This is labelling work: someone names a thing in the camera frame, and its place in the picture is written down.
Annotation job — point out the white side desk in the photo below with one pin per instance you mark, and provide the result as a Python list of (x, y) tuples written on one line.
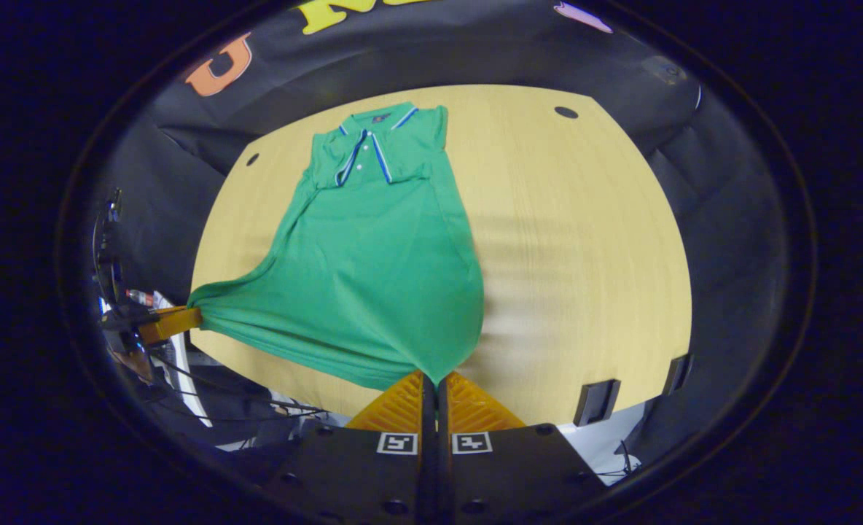
[(184, 379)]

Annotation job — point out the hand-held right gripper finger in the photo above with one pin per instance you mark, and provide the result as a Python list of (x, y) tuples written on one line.
[(443, 437), (428, 437)]

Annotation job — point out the black backdrop cloth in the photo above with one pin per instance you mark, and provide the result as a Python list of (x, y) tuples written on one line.
[(475, 58)]

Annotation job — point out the green T-shirt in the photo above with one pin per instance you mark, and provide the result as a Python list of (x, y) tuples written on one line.
[(373, 277)]

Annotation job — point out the red-capped plastic bottle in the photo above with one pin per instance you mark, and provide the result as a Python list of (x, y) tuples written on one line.
[(140, 296)]

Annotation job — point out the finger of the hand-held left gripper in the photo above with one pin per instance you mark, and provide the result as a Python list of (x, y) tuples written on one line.
[(173, 322)]

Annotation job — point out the black table bracket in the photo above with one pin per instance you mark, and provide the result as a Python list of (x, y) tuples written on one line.
[(677, 374), (596, 402)]

